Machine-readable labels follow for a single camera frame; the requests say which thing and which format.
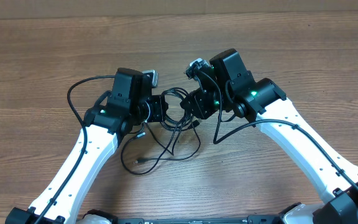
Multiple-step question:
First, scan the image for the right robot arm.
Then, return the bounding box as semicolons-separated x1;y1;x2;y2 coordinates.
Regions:
181;49;358;223

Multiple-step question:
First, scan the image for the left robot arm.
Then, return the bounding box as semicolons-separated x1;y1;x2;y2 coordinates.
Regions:
6;68;168;223

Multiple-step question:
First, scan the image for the cardboard backdrop panel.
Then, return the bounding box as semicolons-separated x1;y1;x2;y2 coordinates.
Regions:
0;0;358;19

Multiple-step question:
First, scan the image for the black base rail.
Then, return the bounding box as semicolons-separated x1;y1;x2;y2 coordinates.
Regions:
73;202;323;224

